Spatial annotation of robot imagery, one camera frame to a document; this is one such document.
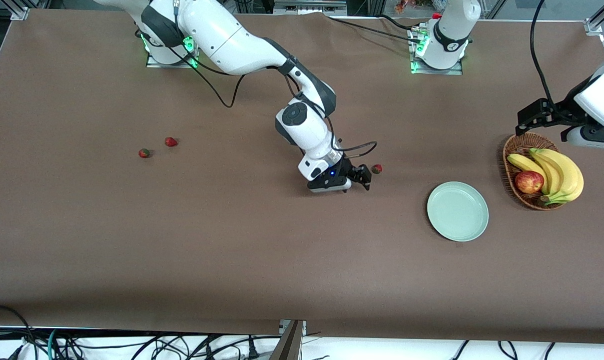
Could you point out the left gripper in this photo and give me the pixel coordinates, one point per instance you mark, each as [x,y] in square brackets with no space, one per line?
[565,112]

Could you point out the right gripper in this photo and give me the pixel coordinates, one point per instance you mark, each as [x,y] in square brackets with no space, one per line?
[346,167]

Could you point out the red strawberry with green cap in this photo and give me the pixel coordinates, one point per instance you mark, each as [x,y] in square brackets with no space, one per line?
[377,168]
[143,153]

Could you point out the all red strawberry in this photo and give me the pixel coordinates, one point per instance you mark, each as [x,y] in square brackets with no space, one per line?
[170,141]

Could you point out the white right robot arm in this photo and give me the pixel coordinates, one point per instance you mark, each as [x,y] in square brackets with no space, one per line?
[221,40]

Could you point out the pale green round plate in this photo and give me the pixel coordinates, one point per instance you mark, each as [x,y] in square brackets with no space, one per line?
[457,211]

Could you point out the brown wicker basket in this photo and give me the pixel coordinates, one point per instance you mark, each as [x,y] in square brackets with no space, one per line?
[517,145]

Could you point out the red apple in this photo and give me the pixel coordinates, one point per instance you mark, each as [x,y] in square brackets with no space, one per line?
[529,182]

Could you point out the yellow banana bunch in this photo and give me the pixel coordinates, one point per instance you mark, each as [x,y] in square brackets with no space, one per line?
[567,175]

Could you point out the brown table cover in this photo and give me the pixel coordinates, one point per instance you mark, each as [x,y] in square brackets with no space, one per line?
[302,225]

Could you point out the colourful background item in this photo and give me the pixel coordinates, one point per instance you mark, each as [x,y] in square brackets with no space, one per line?
[412,6]

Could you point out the grey metal box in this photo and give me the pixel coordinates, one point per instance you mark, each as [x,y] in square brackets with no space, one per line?
[307,7]

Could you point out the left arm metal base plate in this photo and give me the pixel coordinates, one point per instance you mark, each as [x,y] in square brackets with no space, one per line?
[454,71]

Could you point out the aluminium frame profile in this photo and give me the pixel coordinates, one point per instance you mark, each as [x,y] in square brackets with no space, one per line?
[19,12]
[597,25]

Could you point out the brown table leg post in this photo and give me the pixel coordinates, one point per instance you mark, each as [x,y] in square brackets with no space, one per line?
[289,345]

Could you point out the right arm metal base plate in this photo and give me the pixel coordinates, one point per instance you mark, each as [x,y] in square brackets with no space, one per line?
[154,63]

